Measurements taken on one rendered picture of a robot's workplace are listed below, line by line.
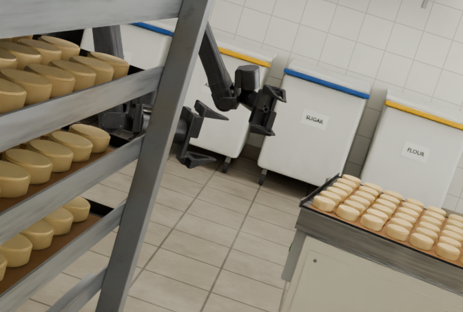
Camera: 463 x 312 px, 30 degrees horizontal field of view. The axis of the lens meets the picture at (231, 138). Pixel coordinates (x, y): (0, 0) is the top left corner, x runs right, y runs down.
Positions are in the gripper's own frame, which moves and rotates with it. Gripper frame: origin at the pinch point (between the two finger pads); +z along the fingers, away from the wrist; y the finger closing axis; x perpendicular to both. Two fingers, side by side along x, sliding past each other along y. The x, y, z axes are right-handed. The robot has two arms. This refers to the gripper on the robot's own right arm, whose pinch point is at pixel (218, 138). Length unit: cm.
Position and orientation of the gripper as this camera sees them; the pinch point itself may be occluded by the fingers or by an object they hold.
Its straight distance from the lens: 192.2
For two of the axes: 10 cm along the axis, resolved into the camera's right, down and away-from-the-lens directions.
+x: -4.0, -3.4, 8.5
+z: 8.7, 1.6, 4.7
